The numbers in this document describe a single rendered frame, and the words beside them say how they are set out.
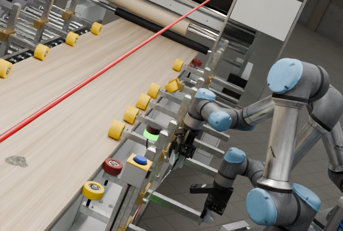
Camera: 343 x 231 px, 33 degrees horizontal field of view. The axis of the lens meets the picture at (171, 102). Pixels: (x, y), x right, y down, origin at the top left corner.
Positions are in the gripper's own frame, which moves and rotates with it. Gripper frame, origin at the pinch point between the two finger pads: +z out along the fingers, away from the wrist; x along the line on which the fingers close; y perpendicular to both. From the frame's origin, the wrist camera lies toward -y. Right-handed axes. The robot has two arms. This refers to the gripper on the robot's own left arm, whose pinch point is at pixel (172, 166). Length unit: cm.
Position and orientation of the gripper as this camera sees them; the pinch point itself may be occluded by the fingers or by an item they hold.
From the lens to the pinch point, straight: 235.4
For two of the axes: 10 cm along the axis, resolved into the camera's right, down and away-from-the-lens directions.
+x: 9.2, 3.0, 2.5
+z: -3.7, 8.8, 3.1
